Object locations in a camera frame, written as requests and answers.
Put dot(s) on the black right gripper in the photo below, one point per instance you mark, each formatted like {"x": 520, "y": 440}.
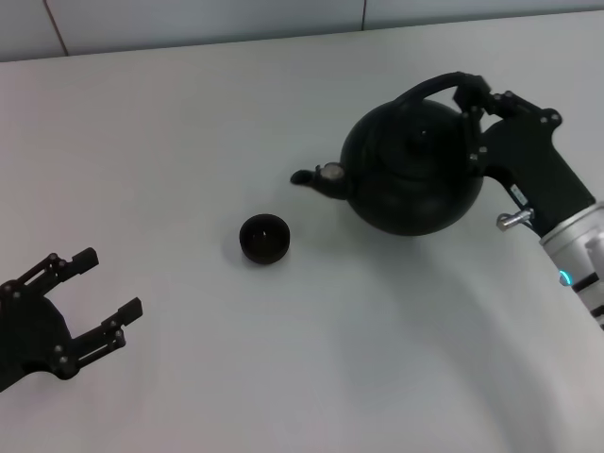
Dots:
{"x": 533, "y": 156}

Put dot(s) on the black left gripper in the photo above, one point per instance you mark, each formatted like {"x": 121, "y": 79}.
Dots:
{"x": 33, "y": 335}

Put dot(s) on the black round teapot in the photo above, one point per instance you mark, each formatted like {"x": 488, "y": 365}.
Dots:
{"x": 406, "y": 189}

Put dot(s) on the small black teacup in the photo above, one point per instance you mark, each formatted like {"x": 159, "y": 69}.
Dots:
{"x": 264, "y": 238}

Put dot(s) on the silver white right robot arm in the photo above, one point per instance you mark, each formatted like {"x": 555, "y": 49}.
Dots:
{"x": 575, "y": 255}

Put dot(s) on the black teapot lid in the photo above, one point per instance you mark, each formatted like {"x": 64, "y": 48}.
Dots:
{"x": 421, "y": 136}

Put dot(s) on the silver plug on right gripper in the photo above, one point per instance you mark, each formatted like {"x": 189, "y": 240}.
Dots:
{"x": 512, "y": 219}

